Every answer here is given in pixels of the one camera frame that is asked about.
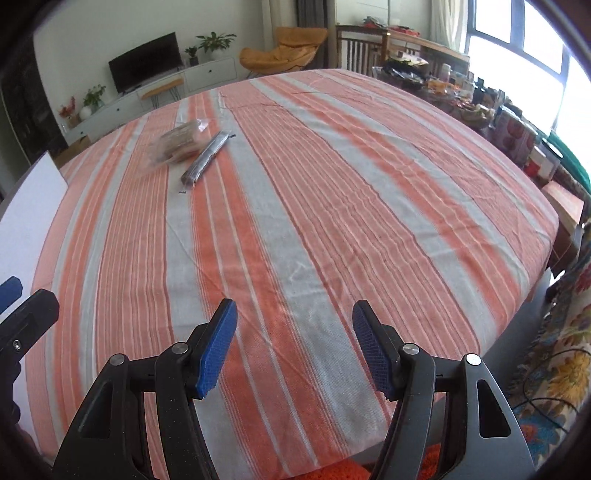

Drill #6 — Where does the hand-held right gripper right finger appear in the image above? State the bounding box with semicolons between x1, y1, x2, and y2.
352;300;536;480

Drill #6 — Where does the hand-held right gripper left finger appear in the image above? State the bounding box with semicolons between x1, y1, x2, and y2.
53;298;238;480

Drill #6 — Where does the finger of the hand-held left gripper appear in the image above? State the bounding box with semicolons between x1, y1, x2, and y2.
0;288;61;366
0;276;24;315

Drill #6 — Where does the white cardboard box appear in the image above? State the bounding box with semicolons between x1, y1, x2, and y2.
0;152;70;450

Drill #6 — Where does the dark chocolate bar wrapper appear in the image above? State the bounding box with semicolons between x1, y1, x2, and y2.
178;130;236;192

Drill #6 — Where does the clear bag of brown biscuits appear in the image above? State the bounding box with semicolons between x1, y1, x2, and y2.
145;119;211;169

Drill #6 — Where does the orange striped tablecloth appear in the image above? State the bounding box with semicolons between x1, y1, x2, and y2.
25;68;559;478

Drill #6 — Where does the wooden chair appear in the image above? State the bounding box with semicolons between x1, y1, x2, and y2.
54;137;90;167

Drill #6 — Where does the vase of red flowers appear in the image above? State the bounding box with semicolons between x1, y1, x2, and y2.
59;96;79;127

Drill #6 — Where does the floral sofa cover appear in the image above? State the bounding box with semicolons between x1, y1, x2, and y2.
505;249;591;467

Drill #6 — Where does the vase of green flowers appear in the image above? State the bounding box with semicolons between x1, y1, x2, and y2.
82;84;107;112

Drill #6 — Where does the tan book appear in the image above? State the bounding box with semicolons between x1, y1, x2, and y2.
542;181;585;232

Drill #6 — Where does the wooden stool with metal legs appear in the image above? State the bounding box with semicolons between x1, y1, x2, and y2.
140;78;185;109

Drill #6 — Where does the cluster of jars and bottles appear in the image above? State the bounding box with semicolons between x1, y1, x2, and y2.
466;76;564;181

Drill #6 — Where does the black television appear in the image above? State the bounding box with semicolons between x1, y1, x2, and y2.
108;32;183;95

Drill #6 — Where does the wicker basket of packets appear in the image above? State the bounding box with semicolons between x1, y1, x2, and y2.
425;78;467;100

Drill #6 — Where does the green cloth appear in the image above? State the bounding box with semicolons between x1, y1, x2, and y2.
542;131;591;195

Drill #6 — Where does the white television cabinet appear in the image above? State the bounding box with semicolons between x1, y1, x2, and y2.
65;56;238;139

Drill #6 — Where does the yellow lounge chair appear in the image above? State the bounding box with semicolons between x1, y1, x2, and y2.
239;26;329;79

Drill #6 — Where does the wooden slatted crib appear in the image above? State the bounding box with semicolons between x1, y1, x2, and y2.
336;24;472;79

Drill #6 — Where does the large potted green plant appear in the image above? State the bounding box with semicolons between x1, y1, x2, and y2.
196;31;237;61

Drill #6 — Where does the white curtain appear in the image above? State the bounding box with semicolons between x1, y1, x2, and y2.
431;0;467;51

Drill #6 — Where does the grey curtain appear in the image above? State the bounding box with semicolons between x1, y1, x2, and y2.
295;0;331;70

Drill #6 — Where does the white standing air conditioner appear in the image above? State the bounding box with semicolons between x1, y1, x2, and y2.
270;0;296;28

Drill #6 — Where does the dark framed window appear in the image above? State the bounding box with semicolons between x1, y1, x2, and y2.
464;0;591;139

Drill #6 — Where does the dark wall shelf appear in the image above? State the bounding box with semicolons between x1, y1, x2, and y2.
0;44;68;162

